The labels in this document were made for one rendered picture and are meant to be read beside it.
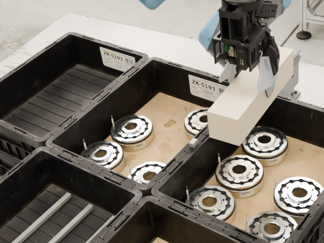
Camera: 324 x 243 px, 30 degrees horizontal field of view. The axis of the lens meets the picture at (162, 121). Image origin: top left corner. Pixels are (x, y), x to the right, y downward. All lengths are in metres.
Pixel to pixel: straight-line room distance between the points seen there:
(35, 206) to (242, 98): 0.54
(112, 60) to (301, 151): 0.59
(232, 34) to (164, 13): 2.73
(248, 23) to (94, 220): 0.54
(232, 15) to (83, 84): 0.79
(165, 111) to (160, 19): 2.18
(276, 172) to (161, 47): 0.84
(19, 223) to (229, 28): 0.64
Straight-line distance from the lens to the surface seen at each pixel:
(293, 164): 1.36
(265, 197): 1.29
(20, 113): 1.66
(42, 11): 4.06
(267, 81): 1.10
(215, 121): 1.08
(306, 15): 3.31
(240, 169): 1.32
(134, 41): 2.11
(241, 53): 1.03
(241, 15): 1.00
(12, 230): 1.34
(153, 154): 1.42
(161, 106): 1.56
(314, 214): 1.13
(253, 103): 1.10
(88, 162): 1.28
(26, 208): 1.38
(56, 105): 1.65
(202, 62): 1.94
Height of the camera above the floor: 1.76
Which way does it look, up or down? 38 degrees down
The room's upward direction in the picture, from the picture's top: 9 degrees counter-clockwise
